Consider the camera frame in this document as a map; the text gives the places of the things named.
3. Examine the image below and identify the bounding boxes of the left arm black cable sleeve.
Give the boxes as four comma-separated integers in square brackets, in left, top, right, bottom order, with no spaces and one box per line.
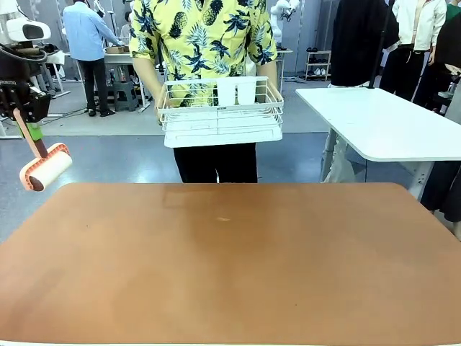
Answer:
[0,43,49,68]

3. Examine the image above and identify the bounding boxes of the hanging black garment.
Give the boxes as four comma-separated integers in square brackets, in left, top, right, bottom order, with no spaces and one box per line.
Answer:
[330,0,400,88]

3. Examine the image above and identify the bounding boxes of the figure in dark dress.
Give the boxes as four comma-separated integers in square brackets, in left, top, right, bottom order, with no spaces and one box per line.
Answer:
[413,13,461,223]

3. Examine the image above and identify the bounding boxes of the person's left forearm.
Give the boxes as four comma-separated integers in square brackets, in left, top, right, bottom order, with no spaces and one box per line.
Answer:
[259,59,279,92]

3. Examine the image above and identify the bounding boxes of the pink lint roller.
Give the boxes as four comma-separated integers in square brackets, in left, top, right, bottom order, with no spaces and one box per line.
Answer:
[12,107,73,192]

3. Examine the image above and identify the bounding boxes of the yellow pineapple print shirt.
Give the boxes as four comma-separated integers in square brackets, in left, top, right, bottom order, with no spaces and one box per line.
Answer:
[128,0,279,108]

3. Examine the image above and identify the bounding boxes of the person's black trousers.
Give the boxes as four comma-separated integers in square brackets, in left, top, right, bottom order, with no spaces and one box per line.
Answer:
[173,142,259,184]

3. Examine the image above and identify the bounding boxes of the white plastic cutlery cup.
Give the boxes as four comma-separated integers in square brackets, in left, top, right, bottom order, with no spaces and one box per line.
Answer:
[235,79,258,106]
[216,79,238,107]

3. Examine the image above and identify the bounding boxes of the white background work desk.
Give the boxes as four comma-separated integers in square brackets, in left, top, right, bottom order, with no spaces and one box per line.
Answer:
[104,53,152,110]

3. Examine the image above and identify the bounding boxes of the black stand pole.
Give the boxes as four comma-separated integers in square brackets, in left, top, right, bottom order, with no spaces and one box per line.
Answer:
[366,0,394,91]

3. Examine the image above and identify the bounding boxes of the grey step stool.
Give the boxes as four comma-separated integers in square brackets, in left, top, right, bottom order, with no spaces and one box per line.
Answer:
[107,80,140,112]

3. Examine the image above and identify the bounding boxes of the man in blue shirt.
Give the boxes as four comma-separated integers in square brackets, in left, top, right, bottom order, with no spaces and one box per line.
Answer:
[61,0,122,118]

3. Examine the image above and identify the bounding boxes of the white wire dish rack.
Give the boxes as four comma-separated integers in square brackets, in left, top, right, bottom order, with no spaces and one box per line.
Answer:
[156,76,285,149]

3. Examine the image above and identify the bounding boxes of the white shoe rack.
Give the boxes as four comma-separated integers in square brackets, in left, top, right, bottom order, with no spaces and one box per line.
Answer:
[305,50,332,81]

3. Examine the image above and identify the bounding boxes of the white side table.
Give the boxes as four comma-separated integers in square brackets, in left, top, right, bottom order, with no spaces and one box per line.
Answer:
[295,86,461,203]

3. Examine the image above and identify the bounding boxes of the white plastic bag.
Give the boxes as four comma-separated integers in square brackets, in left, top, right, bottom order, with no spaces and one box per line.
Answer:
[321,138,357,184]

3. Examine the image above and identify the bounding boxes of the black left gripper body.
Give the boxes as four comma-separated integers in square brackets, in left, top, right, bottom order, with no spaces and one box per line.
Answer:
[0,79,34,120]

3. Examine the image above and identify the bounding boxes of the figure in white jacket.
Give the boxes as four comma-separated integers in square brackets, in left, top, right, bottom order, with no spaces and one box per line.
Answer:
[379,0,448,102]

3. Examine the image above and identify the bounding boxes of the person's right forearm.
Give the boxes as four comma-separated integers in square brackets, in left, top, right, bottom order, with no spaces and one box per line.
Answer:
[132,56,164,106]

